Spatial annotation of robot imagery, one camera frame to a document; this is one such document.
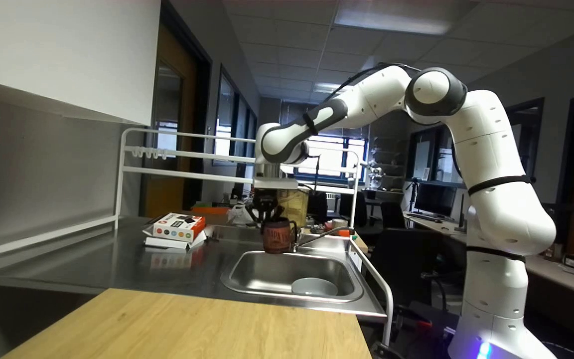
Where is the white bowl in sink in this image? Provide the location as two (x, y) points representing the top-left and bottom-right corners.
(290, 278), (336, 298)

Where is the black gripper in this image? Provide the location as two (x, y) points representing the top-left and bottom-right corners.
(248, 190), (282, 230)

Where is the sink faucet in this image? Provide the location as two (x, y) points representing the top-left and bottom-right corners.
(292, 234), (326, 252)

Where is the white upper cabinet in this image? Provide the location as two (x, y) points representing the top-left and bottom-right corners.
(0, 0), (160, 126)

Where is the wooden board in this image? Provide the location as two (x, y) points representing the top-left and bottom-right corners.
(1, 290), (370, 359)

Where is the yellow cylindrical container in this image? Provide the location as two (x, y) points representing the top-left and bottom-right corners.
(276, 192), (308, 226)

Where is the white wire dish rack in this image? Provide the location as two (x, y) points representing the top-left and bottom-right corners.
(113, 128), (364, 226)

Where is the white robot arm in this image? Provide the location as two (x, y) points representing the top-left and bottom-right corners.
(254, 64), (555, 359)

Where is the white flat box underneath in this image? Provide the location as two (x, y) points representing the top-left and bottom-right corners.
(143, 228), (210, 252)

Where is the orange box behind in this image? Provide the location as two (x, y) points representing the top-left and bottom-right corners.
(190, 206), (228, 224)

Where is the colourful white box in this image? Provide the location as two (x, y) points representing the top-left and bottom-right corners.
(151, 214), (206, 242)

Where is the stainless steel sink basin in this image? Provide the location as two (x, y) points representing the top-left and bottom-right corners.
(222, 252), (364, 304)

